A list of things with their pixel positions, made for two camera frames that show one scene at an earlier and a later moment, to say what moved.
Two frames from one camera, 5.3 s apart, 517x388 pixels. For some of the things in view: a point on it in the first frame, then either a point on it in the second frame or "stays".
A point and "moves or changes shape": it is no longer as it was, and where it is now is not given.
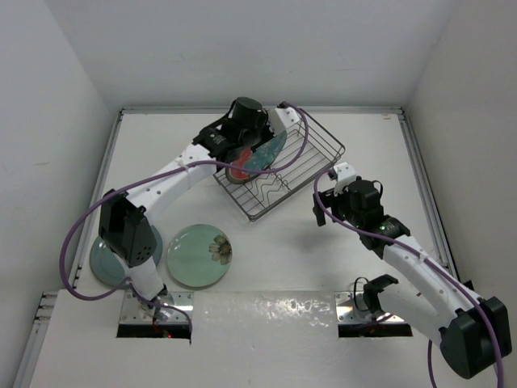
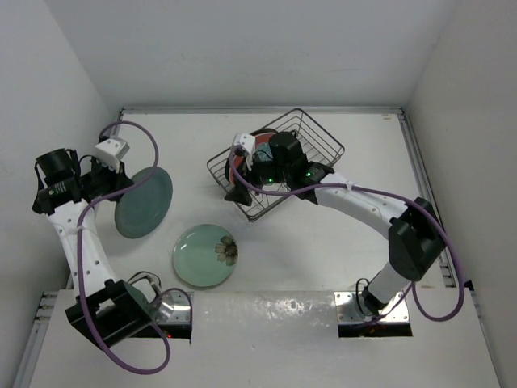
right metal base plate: [351, 308] stays
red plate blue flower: [258, 158] stays
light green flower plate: [199, 255] moves or changes shape
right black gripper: [330, 200] → [237, 195]
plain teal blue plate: [109, 267] moves or changes shape
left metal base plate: [138, 311] stays
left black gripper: [262, 119] → [119, 179]
